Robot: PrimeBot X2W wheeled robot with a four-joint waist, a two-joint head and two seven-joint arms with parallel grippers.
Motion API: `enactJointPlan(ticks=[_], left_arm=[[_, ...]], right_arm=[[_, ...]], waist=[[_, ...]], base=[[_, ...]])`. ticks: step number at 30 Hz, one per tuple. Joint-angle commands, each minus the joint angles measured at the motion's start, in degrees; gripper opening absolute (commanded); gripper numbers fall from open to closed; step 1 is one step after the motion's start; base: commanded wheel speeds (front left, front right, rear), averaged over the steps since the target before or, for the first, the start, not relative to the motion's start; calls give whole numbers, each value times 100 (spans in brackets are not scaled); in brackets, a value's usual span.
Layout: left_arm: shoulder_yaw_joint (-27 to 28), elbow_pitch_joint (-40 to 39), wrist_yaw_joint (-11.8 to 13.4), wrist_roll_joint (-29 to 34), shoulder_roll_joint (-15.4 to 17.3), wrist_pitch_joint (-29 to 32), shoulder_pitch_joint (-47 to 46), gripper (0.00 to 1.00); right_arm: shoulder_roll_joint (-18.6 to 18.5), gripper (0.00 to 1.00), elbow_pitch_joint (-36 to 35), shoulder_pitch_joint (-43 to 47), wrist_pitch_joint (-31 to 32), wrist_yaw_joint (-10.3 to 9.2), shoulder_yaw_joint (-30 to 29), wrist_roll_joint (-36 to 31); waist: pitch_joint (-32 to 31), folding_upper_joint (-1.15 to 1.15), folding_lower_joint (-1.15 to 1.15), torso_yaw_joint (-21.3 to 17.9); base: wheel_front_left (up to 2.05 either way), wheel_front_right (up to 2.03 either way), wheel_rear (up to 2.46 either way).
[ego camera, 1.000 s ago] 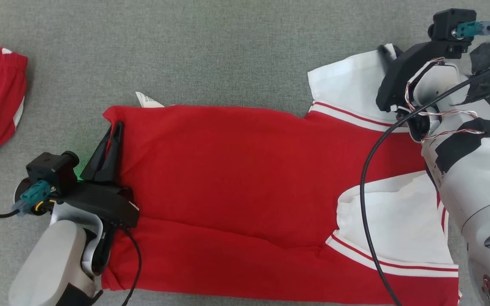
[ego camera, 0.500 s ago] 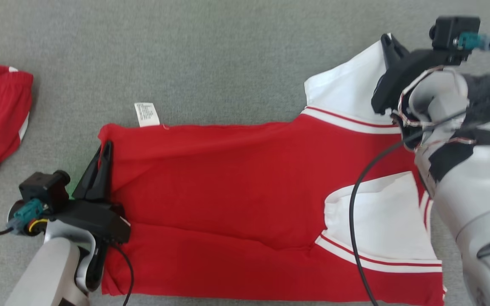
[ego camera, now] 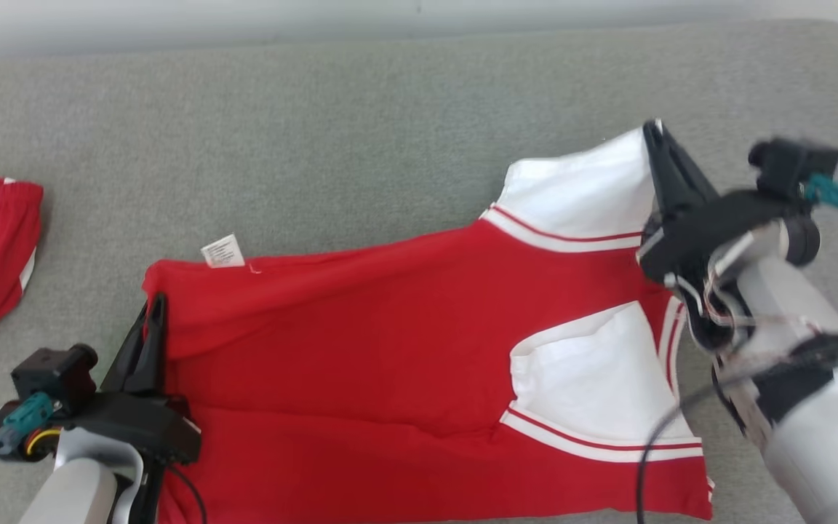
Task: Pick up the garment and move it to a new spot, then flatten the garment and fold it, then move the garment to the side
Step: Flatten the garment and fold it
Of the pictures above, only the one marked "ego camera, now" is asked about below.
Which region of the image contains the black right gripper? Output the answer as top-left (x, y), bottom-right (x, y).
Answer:
top-left (637, 120), bottom-right (807, 286)

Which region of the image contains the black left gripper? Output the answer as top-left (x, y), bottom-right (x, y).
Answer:
top-left (70, 293), bottom-right (202, 467)

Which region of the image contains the red white basketball jersey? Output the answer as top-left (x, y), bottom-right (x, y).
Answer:
top-left (143, 124), bottom-right (714, 524)

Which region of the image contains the thin black cable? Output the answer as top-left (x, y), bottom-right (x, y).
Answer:
top-left (636, 364), bottom-right (754, 524)
top-left (164, 464), bottom-right (207, 524)

